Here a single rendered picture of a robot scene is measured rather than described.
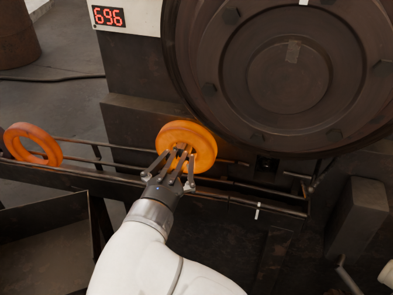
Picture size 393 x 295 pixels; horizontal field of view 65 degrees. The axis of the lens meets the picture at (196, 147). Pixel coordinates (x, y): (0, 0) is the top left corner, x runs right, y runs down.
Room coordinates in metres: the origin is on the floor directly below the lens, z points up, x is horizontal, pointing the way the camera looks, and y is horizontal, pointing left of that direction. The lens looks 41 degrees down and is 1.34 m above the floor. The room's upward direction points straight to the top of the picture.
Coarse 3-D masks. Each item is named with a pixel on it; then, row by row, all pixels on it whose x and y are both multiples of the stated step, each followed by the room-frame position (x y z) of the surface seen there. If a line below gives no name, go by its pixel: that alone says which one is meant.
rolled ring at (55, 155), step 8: (8, 128) 0.73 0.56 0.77; (16, 128) 0.72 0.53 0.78; (24, 128) 0.72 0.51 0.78; (32, 128) 0.72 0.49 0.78; (40, 128) 0.73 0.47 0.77; (8, 136) 0.73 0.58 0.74; (16, 136) 0.72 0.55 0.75; (24, 136) 0.71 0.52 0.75; (32, 136) 0.70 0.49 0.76; (40, 136) 0.70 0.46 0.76; (48, 136) 0.72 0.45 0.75; (8, 144) 0.73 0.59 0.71; (16, 144) 0.74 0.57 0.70; (40, 144) 0.70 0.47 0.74; (48, 144) 0.70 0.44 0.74; (56, 144) 0.72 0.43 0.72; (16, 152) 0.73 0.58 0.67; (24, 152) 0.75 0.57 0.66; (48, 152) 0.70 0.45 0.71; (56, 152) 0.70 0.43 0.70; (24, 160) 0.73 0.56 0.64; (32, 160) 0.73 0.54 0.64; (40, 160) 0.74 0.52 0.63; (48, 160) 0.73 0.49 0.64; (56, 160) 0.69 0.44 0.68
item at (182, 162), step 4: (184, 152) 0.53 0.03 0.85; (184, 156) 0.52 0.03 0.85; (180, 160) 0.51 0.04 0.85; (184, 160) 0.51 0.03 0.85; (180, 164) 0.49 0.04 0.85; (184, 164) 0.51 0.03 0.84; (176, 168) 0.48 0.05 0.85; (180, 168) 0.48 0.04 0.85; (184, 168) 0.51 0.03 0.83; (176, 172) 0.47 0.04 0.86; (180, 172) 0.48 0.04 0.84; (172, 176) 0.46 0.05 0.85; (176, 176) 0.46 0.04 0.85; (180, 176) 0.48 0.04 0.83; (168, 180) 0.44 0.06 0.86; (172, 180) 0.44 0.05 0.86; (168, 184) 0.44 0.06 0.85; (172, 184) 0.43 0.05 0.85
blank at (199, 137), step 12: (180, 120) 0.59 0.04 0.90; (168, 132) 0.57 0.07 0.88; (180, 132) 0.56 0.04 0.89; (192, 132) 0.55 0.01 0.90; (204, 132) 0.56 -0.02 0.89; (156, 144) 0.58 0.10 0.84; (168, 144) 0.57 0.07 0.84; (192, 144) 0.56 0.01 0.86; (204, 144) 0.55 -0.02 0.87; (204, 156) 0.55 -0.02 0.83; (204, 168) 0.55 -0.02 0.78
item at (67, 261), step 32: (0, 224) 0.46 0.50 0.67; (32, 224) 0.48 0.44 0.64; (64, 224) 0.50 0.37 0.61; (96, 224) 0.49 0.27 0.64; (0, 256) 0.42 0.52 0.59; (32, 256) 0.41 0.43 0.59; (64, 256) 0.41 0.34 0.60; (96, 256) 0.37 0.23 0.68; (0, 288) 0.34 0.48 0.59; (32, 288) 0.33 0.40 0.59; (64, 288) 0.33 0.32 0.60
